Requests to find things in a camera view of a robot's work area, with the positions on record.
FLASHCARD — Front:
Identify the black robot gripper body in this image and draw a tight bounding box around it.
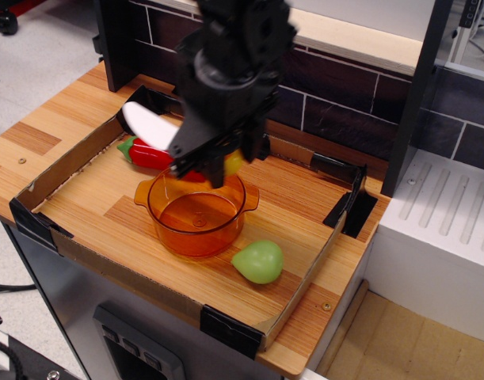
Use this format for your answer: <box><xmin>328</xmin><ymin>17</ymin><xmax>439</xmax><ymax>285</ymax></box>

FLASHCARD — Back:
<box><xmin>174</xmin><ymin>1</ymin><xmax>296</xmax><ymax>145</ymax></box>

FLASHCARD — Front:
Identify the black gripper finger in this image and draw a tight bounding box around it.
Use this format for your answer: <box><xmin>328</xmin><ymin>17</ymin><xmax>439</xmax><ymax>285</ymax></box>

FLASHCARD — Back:
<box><xmin>169</xmin><ymin>136</ymin><xmax>241</xmax><ymax>188</ymax></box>
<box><xmin>241</xmin><ymin>116</ymin><xmax>265</xmax><ymax>163</ymax></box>

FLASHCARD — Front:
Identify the toy knife yellow handle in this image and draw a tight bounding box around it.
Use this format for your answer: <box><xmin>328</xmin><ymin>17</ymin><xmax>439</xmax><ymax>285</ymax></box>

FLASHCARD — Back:
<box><xmin>121</xmin><ymin>101</ymin><xmax>245</xmax><ymax>176</ymax></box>

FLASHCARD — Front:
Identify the orange transparent plastic pot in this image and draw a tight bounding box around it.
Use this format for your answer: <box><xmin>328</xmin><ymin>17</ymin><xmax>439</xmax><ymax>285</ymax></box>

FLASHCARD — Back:
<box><xmin>134</xmin><ymin>170</ymin><xmax>259</xmax><ymax>258</ymax></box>

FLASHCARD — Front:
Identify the cardboard fence with black tape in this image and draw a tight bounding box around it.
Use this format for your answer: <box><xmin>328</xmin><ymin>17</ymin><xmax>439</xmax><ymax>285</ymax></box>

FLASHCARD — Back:
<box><xmin>10</xmin><ymin>87</ymin><xmax>378</xmax><ymax>357</ymax></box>

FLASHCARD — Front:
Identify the red toy chili pepper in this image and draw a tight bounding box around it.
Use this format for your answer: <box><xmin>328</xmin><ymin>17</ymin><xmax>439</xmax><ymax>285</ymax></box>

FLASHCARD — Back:
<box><xmin>116</xmin><ymin>135</ymin><xmax>208</xmax><ymax>183</ymax></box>

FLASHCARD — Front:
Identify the green toy pear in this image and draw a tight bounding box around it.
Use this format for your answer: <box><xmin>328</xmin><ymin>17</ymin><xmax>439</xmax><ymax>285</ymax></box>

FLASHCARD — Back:
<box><xmin>231</xmin><ymin>240</ymin><xmax>284</xmax><ymax>284</ymax></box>

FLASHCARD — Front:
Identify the white toy sink drainboard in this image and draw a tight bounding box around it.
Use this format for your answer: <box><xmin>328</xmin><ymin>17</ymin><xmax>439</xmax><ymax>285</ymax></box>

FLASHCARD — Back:
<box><xmin>364</xmin><ymin>150</ymin><xmax>484</xmax><ymax>341</ymax></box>

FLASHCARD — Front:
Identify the grey oven control panel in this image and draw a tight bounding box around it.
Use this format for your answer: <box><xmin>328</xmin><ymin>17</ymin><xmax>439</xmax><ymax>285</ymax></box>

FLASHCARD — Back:
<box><xmin>93</xmin><ymin>306</ymin><xmax>186</xmax><ymax>379</ymax></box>

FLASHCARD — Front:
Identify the black vertical post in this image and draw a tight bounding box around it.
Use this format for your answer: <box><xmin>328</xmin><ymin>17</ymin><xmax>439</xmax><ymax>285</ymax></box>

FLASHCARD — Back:
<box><xmin>381</xmin><ymin>1</ymin><xmax>452</xmax><ymax>197</ymax></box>

